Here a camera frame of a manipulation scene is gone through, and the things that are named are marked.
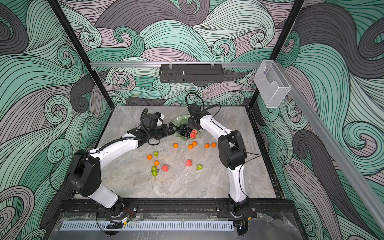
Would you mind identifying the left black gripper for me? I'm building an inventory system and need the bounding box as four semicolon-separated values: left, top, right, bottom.
149;122;178;140

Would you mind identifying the light green wavy fruit bowl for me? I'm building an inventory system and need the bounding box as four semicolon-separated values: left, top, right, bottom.
173;115;191;141

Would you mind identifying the dark fake grape bunch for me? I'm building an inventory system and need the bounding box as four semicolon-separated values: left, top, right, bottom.
178;125;193;139

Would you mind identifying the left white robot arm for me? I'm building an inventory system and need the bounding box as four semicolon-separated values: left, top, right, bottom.
66;123;178;216

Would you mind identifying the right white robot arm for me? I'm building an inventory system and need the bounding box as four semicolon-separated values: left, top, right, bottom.
187;104;249;211

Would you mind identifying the black perforated metal tray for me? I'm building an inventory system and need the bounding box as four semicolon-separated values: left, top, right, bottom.
159;65;224;84

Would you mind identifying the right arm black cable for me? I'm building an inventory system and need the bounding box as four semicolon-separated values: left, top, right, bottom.
185;92;222;121

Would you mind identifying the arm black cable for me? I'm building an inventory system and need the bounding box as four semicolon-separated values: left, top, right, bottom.
185;92;222;121
139;107;164;147

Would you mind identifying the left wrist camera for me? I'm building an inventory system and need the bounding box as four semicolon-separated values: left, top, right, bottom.
154;112;164;125

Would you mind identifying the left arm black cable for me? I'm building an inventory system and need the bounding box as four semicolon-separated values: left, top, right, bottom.
139;107;164;147

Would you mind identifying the clear plastic wall bin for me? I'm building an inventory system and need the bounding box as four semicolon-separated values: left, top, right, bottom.
254;60;292;109

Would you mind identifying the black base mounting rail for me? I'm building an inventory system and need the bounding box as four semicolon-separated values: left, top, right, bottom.
58;198;296;219

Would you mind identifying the aluminium rail back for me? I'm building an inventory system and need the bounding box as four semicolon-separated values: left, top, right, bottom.
90;61;261;69

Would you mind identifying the aluminium rail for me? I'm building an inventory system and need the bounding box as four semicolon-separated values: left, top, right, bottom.
90;61;261;69
277;61;384;232

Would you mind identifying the white slotted cable duct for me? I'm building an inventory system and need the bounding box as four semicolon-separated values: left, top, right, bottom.
60;221;235;232

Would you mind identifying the aluminium rail right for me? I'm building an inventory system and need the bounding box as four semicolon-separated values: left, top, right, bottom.
277;61;384;232

